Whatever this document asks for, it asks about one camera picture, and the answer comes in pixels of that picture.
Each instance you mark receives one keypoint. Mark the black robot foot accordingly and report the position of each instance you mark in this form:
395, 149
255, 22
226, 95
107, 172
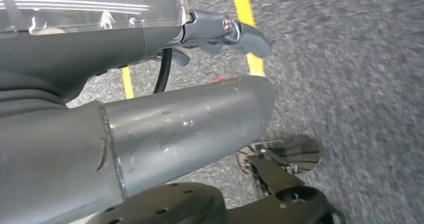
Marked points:
281, 182

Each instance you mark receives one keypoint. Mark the yellow floor tape square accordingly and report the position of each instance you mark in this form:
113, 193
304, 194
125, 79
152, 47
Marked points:
243, 3

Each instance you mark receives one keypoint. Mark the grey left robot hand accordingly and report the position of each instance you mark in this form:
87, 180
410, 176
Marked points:
82, 50

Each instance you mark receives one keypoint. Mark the black round robot joint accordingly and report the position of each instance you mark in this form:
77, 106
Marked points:
172, 206

